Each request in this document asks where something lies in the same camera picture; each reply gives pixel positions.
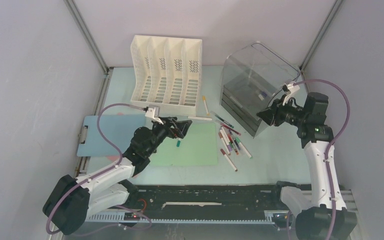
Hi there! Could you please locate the dark red pen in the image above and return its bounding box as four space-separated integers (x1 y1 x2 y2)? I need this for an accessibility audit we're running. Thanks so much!
219 122 242 136

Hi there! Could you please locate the green capped white marker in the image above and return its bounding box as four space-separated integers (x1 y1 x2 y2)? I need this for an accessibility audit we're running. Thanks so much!
235 137 253 159

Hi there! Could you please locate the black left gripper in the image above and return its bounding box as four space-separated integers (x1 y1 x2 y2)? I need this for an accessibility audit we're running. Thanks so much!
144 116 191 156

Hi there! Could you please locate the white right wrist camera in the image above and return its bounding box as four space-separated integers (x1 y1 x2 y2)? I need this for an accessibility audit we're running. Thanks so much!
281 81 300 106

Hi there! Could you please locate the brown capped white marker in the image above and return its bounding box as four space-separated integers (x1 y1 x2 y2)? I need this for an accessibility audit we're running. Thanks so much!
218 131 231 156

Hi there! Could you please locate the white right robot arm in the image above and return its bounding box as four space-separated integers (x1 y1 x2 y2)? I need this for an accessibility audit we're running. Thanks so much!
257 92 358 240

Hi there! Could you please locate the white file organizer rack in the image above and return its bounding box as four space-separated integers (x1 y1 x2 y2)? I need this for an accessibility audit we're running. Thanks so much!
130 35 203 117

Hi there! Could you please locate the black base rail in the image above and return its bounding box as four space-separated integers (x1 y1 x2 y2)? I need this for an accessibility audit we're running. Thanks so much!
123 184 289 222

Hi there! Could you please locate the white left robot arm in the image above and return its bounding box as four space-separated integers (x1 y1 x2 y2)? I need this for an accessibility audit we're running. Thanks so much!
42 117 193 235

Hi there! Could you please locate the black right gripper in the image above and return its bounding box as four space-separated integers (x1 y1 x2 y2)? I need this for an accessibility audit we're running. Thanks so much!
255 93 307 128

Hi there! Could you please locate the blue clipboard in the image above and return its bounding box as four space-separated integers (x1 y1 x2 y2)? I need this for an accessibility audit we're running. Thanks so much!
77 114 146 157

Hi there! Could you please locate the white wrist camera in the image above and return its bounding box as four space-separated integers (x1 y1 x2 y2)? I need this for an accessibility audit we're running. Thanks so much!
281 81 300 106
144 105 164 125

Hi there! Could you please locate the green clipboard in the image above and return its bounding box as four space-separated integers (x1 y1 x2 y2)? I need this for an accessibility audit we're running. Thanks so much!
149 123 218 167

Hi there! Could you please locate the transparent grey drawer box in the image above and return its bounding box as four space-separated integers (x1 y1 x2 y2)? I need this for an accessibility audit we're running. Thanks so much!
220 41 300 138

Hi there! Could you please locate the pink paper sheet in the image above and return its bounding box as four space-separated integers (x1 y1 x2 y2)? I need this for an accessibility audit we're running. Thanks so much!
106 155 124 163

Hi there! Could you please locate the green tipped dark pen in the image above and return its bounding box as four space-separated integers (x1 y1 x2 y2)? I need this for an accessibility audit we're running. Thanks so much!
210 111 234 129

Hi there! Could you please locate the red capped white marker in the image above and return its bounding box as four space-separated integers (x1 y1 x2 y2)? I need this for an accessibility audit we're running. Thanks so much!
220 149 238 172

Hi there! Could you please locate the white marker pen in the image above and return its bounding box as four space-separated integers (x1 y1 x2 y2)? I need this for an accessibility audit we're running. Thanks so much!
187 116 213 121

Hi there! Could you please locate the yellow capped pen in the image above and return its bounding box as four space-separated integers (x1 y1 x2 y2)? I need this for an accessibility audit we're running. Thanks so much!
202 95 210 116

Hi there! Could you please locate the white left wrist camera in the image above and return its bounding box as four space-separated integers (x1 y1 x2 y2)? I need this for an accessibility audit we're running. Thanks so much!
144 105 164 125

